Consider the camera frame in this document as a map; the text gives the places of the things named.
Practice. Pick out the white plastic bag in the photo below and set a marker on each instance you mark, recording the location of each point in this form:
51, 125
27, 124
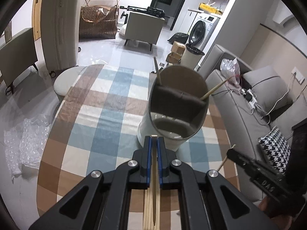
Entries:
230, 70

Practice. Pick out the houndstooth pillow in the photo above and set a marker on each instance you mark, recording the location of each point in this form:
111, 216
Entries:
276, 149

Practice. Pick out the cardboard box lower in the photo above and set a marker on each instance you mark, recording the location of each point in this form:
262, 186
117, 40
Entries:
173, 58

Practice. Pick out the grey sofa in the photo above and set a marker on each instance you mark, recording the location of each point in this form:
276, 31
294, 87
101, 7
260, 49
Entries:
245, 125

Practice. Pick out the checkered tablecloth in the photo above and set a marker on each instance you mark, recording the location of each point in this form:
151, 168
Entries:
95, 128

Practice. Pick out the yellow box on counter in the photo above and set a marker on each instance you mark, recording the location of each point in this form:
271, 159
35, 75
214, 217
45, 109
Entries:
210, 9

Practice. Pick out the beige trash bin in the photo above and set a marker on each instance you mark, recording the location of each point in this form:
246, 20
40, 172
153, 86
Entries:
191, 56

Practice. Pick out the cardboard box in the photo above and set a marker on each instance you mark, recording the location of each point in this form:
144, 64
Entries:
178, 48
173, 58

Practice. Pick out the round white stool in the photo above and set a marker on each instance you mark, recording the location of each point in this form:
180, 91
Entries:
64, 80

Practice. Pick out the washing machine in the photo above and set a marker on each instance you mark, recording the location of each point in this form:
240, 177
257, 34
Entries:
202, 29

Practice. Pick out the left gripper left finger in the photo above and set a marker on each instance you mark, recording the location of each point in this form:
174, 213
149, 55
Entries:
101, 200

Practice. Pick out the white power strip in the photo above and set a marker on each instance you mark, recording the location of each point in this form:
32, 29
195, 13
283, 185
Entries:
249, 97

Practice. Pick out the grey armchair by cabinet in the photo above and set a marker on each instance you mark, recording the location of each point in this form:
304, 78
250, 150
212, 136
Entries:
16, 56

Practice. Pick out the grey white utensil holder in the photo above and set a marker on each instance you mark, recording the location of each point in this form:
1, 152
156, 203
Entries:
176, 109

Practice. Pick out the grey armchair centre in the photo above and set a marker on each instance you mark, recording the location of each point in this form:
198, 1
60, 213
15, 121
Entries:
144, 28

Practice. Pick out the cardboard box upper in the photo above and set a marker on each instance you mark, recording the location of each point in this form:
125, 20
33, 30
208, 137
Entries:
178, 48

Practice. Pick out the brown patterned bag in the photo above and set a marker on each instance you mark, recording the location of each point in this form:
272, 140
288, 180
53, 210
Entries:
98, 22

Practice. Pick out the black tripod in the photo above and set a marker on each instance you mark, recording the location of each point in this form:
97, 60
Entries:
149, 11

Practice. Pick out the wooden door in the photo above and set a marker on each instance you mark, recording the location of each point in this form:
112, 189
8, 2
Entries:
38, 11

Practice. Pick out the bubble wrap sheet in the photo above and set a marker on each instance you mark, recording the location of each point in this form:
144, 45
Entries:
25, 143

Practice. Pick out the black garbage bag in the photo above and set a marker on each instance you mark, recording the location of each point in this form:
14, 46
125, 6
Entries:
179, 37

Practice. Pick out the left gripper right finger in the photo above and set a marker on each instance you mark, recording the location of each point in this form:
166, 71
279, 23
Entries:
207, 200

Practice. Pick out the grey sofa cushion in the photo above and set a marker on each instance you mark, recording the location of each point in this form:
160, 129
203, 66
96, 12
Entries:
270, 89

